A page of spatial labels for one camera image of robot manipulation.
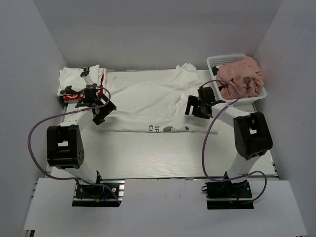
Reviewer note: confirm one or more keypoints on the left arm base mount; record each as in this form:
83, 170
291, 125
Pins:
97, 196

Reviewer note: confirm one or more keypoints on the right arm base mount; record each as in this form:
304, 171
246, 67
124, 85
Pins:
227, 196

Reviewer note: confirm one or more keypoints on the pink t-shirt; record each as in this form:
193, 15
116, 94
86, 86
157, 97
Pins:
240, 79

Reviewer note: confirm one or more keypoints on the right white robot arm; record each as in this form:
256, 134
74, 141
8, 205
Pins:
251, 133

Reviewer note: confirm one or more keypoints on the folded white printed t-shirt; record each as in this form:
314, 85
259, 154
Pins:
73, 80

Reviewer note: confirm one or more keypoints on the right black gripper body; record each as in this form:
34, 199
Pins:
200, 111

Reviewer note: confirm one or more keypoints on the dark green t-shirt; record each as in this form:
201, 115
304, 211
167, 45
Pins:
215, 71

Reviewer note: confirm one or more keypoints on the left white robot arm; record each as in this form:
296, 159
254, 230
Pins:
65, 149

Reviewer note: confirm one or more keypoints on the white plastic basket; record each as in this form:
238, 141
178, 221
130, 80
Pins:
220, 60

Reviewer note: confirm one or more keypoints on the white cartoon print t-shirt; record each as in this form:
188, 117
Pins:
149, 104

